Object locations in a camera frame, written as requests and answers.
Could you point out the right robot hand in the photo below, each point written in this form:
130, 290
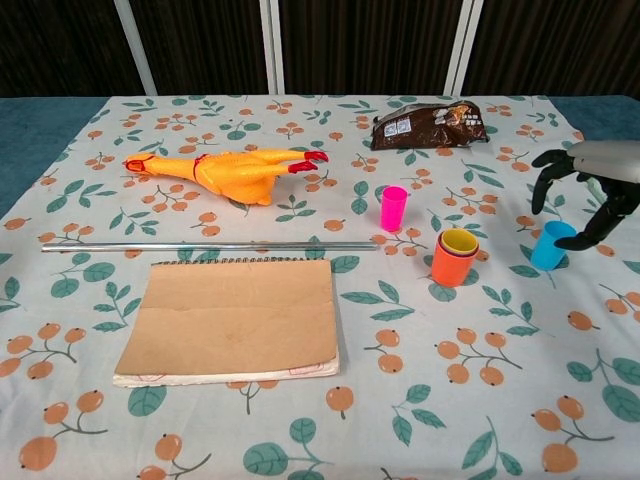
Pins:
610, 160

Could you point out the light blue plastic cup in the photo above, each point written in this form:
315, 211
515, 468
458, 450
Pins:
547, 252

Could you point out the yellow plastic cup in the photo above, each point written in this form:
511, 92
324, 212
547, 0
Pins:
460, 241

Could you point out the pink plastic cup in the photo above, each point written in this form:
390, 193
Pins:
393, 212

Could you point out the brown snack bag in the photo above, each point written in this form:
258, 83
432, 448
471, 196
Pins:
425, 132

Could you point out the orange plastic cup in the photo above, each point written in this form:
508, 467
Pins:
450, 272

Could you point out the floral print tablecloth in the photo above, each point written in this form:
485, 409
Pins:
400, 325

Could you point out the yellow rubber chicken toy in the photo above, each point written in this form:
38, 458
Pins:
235, 175

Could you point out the brown spiral notebook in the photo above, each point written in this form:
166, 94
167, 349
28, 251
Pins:
230, 320

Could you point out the silver metal rod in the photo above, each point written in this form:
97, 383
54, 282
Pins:
200, 246

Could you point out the teal table cover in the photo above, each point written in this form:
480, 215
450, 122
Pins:
30, 130

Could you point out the white frame post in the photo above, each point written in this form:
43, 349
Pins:
462, 45
135, 45
272, 45

